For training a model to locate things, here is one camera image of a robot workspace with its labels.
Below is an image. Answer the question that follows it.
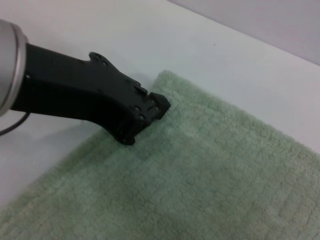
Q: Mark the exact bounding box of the light green terry towel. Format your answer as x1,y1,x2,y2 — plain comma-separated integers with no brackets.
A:
0,69,320,240

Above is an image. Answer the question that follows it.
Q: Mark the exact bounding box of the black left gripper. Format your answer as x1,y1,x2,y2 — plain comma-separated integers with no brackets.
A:
10,43,152,146

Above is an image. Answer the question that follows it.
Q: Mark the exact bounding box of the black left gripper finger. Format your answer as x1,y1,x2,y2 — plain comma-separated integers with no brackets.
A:
149,92,172,121

